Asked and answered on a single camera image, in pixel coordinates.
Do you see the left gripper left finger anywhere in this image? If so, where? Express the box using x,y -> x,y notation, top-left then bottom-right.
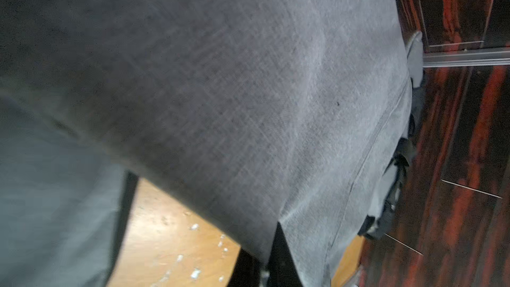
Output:
227,249 -> 262,287

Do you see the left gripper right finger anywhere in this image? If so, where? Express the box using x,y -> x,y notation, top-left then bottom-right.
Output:
266,223 -> 303,287

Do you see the grey laptop sleeve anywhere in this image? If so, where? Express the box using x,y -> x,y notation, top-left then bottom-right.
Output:
1,0 -> 412,286

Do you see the grey bag with straps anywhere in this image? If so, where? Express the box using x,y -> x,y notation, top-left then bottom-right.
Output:
358,31 -> 425,240

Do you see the left grey laptop bag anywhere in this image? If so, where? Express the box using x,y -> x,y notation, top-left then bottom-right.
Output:
1,96 -> 138,286

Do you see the right aluminium corner post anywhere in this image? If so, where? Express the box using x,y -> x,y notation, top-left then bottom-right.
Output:
423,47 -> 509,69

